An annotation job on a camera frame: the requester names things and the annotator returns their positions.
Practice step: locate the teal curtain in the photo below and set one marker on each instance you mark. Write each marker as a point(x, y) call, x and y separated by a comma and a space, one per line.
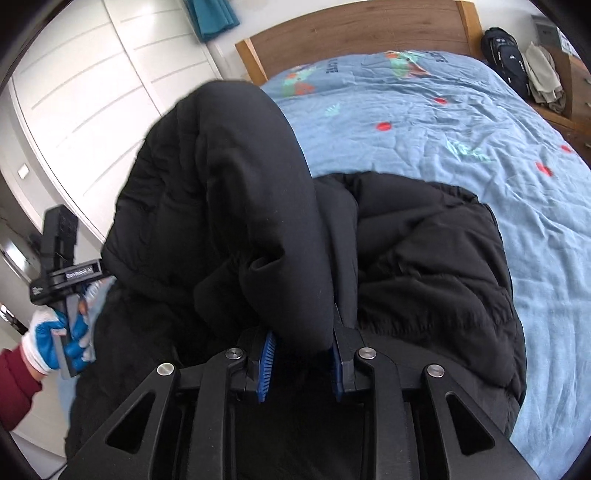
point(212, 18)

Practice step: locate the black backpack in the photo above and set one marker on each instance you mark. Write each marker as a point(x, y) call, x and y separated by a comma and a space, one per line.
point(505, 60)

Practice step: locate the person's left forearm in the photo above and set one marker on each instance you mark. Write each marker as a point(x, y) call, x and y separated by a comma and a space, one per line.
point(16, 387)

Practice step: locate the wooden headboard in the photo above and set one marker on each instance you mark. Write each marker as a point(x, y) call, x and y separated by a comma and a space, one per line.
point(360, 27)

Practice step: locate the beige clothing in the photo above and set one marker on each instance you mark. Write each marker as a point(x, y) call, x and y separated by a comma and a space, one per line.
point(545, 78)

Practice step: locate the bed with blue cartoon duvet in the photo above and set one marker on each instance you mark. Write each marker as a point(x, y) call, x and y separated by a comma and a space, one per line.
point(461, 152)

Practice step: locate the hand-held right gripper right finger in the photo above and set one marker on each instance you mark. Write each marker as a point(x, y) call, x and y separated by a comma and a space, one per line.
point(336, 369)

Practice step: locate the wall light switch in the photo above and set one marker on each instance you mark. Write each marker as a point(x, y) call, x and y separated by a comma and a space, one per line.
point(22, 171)

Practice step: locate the wooden dresser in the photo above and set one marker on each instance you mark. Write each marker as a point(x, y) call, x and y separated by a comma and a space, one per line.
point(577, 106)

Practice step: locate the person's left hand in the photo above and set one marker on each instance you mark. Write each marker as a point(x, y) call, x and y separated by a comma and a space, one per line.
point(39, 330)

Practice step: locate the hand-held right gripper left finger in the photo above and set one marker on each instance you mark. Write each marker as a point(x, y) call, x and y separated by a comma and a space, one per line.
point(265, 364)

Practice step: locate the black puffer coat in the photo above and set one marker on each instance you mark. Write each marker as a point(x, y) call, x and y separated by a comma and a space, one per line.
point(231, 207)

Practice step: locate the white wardrobe doors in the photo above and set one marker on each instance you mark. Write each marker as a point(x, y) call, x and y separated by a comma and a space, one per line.
point(101, 92)

